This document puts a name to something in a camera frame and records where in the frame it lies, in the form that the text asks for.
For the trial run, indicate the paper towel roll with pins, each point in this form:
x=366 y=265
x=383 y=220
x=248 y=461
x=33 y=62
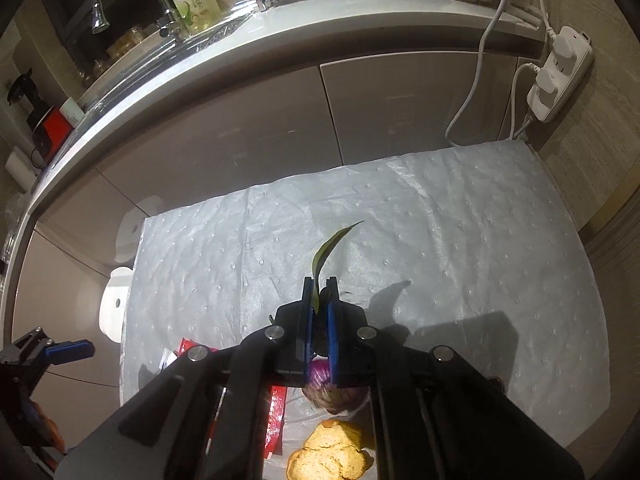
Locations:
x=20 y=168

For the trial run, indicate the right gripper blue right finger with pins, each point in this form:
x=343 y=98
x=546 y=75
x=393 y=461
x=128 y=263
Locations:
x=343 y=320

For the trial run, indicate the white power strip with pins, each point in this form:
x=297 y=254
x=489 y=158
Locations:
x=570 y=58

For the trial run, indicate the white absorbent table mat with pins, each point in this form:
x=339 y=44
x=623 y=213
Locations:
x=469 y=248

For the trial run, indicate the purple onion piece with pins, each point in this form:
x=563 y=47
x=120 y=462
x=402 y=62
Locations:
x=321 y=392

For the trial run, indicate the white round stool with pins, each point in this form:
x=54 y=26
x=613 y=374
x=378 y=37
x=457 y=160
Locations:
x=115 y=295

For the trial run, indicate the stainless steel sink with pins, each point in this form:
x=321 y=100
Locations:
x=152 y=57

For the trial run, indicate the red black kitchen appliance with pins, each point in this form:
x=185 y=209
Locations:
x=50 y=133

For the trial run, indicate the dark green leaf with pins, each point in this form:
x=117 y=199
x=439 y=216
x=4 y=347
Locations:
x=320 y=258

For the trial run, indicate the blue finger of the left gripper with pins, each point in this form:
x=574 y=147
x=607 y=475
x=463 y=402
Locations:
x=69 y=351

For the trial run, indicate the chrome kitchen faucet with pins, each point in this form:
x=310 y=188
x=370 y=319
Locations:
x=159 y=14

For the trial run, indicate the white mug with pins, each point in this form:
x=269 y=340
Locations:
x=72 y=112

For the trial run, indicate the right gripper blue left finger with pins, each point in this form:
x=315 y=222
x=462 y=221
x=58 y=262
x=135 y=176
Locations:
x=294 y=346

